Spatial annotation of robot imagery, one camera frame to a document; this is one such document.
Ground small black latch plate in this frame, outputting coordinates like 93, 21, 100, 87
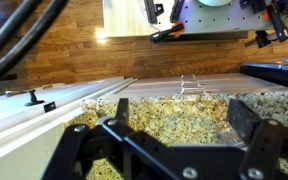
43, 101, 57, 113

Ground black orange bar clamp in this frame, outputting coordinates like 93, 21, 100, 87
243, 2, 288, 50
149, 21, 186, 45

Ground metal top drawer handle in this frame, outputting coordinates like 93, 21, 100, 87
178, 86, 207, 97

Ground wooden robot cart top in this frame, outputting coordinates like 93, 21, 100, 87
102, 0, 288, 39

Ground metal drawer handle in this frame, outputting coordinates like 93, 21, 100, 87
178, 86, 207, 97
179, 73, 198, 83

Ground stainless steel gas stove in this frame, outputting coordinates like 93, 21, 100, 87
239, 53, 288, 90

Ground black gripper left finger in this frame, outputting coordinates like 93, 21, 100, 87
42, 98, 172, 180

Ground grey perforated mounting plate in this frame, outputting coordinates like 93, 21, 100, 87
155, 0, 276, 35

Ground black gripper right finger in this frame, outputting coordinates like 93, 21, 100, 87
227, 98, 288, 180

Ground lower kitchen cabinet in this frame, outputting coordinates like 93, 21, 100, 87
110, 73, 288, 99

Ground dark cabinet door handle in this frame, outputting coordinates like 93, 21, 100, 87
4, 88, 46, 107

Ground metal lower drawer handle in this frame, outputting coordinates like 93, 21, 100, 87
179, 73, 198, 83

